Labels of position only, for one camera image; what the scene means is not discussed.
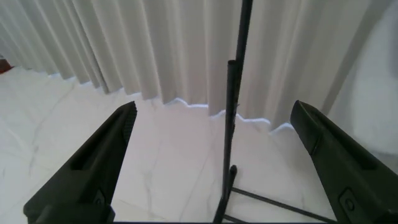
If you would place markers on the white curtain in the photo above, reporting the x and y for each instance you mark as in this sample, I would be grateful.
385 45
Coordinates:
155 46

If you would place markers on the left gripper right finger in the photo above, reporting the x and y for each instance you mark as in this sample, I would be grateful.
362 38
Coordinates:
351 174

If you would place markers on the black clothes rack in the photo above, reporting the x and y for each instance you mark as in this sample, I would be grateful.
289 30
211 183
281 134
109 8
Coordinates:
231 109

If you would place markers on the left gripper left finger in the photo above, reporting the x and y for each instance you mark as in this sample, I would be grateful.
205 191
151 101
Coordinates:
90 174

